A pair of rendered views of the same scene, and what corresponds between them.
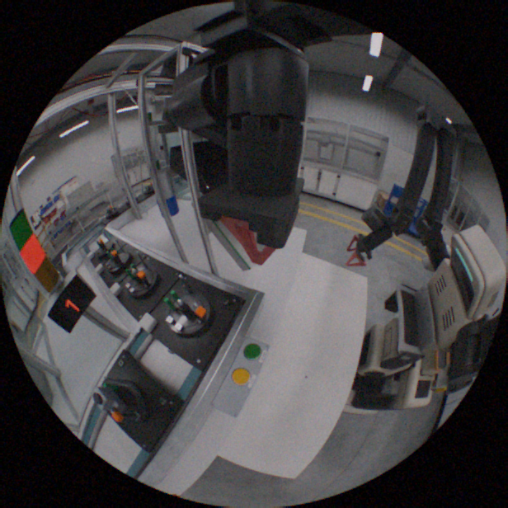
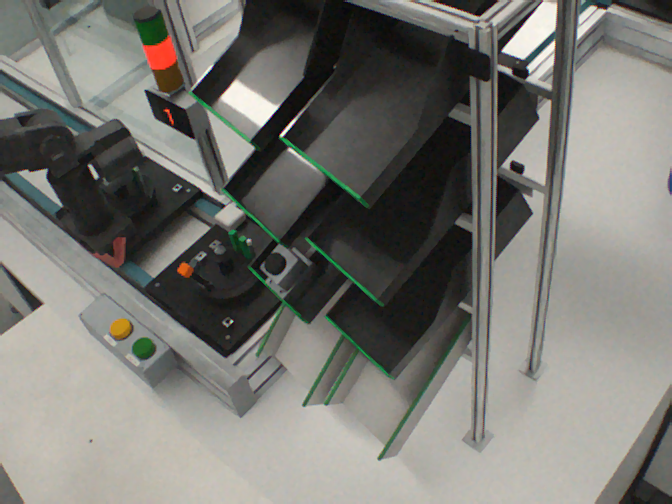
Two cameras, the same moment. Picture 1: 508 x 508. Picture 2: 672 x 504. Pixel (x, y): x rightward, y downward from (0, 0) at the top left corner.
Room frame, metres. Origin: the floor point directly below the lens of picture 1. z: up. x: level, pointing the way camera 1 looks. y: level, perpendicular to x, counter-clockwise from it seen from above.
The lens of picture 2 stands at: (0.77, -0.55, 2.04)
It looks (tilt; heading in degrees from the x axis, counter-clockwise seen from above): 49 degrees down; 117
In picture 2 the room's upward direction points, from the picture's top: 12 degrees counter-clockwise
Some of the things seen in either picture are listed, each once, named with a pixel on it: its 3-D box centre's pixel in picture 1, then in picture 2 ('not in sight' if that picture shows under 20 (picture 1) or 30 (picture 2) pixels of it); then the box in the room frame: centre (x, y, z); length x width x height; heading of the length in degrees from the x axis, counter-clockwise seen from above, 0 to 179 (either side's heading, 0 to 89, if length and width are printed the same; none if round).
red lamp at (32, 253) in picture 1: (32, 253); (159, 50); (0.03, 0.38, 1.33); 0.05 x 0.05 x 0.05
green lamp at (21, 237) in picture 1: (21, 231); (151, 27); (0.03, 0.38, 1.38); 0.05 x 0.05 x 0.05
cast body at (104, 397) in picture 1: (104, 397); (115, 167); (-0.15, 0.34, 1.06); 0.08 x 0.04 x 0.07; 66
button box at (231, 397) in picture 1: (242, 376); (126, 338); (0.00, 0.03, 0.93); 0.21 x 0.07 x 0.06; 157
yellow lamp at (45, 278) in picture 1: (45, 273); (167, 72); (0.03, 0.38, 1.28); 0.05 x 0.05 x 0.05
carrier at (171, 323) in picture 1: (184, 307); (224, 260); (0.16, 0.19, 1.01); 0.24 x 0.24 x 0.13; 67
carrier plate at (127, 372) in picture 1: (131, 402); (126, 204); (-0.15, 0.33, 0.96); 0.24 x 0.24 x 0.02; 67
